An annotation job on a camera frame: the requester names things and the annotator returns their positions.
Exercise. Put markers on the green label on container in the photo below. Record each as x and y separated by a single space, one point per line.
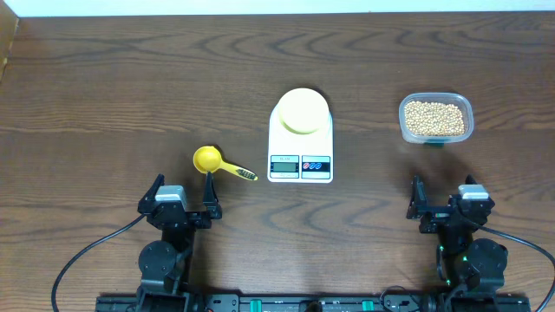
434 144

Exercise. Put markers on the white digital kitchen scale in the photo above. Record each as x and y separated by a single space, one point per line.
300 158

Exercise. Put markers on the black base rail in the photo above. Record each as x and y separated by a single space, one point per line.
235 303

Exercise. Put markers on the pale yellow bowl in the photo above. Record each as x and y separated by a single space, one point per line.
303 111

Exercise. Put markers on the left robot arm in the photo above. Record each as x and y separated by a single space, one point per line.
165 264

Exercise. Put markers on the soybeans pile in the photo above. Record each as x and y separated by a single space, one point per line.
434 119

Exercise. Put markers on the yellow measuring scoop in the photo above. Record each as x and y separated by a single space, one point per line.
209 159

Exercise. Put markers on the clear plastic container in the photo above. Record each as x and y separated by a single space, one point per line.
447 98

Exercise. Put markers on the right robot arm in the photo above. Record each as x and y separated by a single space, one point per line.
473 269

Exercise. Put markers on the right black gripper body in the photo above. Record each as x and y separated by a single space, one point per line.
435 219

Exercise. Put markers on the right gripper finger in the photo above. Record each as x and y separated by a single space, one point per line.
470 180
418 202

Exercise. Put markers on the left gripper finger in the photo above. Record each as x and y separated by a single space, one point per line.
210 198
148 203

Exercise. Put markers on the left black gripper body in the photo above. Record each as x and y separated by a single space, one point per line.
199 223

